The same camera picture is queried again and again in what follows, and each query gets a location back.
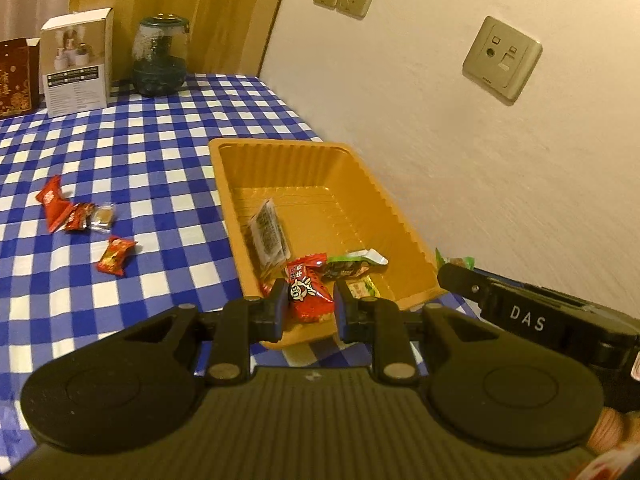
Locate white cardboard box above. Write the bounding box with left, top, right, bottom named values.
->
left=40, top=8, right=114, bottom=117

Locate dark red patterned box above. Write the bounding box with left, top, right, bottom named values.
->
left=0, top=37, right=42, bottom=120

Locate wooden panel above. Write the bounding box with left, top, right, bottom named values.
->
left=70, top=0, right=296, bottom=81

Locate orange plastic tray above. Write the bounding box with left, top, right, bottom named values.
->
left=208, top=138, right=447, bottom=351

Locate orange red candy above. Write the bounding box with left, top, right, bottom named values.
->
left=96, top=236, right=138, bottom=277

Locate clear brown candy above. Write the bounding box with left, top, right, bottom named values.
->
left=89, top=202, right=117, bottom=231

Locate blue checkered tablecloth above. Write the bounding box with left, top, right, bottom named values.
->
left=0, top=74, right=481, bottom=461

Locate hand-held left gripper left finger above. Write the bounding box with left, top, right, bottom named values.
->
left=115, top=280, right=290, bottom=386

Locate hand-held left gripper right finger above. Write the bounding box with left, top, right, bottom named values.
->
left=334, top=278, right=506, bottom=386

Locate glass jar with green lid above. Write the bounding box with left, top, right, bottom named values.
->
left=131, top=15, right=192, bottom=97

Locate silver clear snack packet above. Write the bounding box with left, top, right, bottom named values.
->
left=248, top=198, right=292, bottom=279

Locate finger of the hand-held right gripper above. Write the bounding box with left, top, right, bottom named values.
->
left=437, top=262, right=497, bottom=318

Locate large red snack packet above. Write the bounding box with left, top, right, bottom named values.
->
left=39, top=175, right=76, bottom=234

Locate beige wall socket plate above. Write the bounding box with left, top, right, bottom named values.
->
left=462, top=16, right=543, bottom=106

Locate person's right forearm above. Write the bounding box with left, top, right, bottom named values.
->
left=575, top=446, right=640, bottom=480

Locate red cartoon snack packet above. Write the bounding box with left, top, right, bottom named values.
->
left=284, top=254, right=335, bottom=323

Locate yellow green snack packet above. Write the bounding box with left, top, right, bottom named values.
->
left=348, top=277, right=382, bottom=302

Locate person's right hand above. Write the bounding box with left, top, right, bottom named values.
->
left=589, top=407, right=640, bottom=453

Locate small red candy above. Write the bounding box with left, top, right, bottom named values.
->
left=64, top=202, right=96, bottom=232

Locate long white green packet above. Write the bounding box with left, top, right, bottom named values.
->
left=320, top=249, right=389, bottom=281

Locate bright green snack packet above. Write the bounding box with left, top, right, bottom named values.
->
left=434, top=247, right=477, bottom=272

